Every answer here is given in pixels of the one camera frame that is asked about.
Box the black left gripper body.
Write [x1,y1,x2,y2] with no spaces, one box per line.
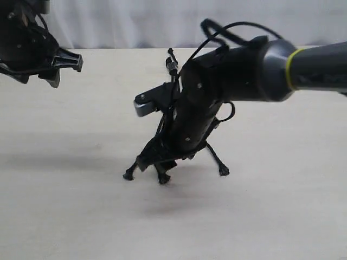
[1,8,59,84]

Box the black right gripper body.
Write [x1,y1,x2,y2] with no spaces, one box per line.
[140,61,222,166]

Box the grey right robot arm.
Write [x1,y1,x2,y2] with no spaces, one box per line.
[136,37,346,174]

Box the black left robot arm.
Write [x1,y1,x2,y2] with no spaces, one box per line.
[1,1,83,88]

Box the white curtain backdrop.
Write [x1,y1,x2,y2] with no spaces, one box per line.
[45,1,346,48]

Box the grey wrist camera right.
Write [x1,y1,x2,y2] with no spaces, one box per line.
[133,82,180,117]

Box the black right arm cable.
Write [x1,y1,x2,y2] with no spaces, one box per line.
[156,18,284,141]

